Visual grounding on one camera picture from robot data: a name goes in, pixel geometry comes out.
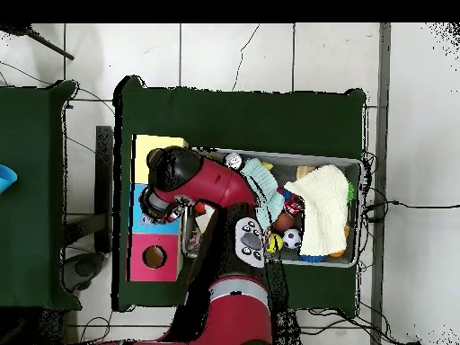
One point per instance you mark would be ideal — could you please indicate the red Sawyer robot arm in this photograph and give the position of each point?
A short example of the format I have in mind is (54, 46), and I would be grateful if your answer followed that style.
(222, 183)

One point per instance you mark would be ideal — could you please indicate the shallow mesh bin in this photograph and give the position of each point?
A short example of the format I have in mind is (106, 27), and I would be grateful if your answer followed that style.
(284, 170)

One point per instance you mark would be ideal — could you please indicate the wooden box with three holes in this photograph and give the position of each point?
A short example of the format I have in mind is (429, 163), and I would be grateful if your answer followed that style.
(169, 244)

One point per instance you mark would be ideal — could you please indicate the silver drink can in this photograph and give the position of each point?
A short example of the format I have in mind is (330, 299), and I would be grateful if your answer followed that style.
(234, 161)

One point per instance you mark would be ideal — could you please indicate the mint green cloth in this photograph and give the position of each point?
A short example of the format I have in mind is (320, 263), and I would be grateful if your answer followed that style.
(266, 179)

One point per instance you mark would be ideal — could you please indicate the crushed red can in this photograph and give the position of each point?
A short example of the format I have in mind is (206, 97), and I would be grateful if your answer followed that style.
(294, 207)

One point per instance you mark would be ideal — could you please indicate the yellow ball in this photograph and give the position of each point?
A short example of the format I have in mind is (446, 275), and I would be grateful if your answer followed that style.
(276, 243)

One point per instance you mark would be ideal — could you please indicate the dark green table cloth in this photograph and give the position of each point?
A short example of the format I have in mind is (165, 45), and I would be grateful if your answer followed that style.
(25, 143)
(251, 118)

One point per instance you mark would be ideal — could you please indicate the small soccer ball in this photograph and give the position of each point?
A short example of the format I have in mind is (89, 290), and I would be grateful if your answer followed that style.
(291, 239)

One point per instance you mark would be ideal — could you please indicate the cream cloth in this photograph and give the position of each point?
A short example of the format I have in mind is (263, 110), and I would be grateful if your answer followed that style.
(323, 208)

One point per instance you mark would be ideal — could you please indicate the blue plastic cup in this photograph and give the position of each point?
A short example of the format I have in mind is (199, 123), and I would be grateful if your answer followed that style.
(7, 179)

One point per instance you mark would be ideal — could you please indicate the black rod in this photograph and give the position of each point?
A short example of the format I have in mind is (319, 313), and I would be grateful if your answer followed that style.
(54, 48)

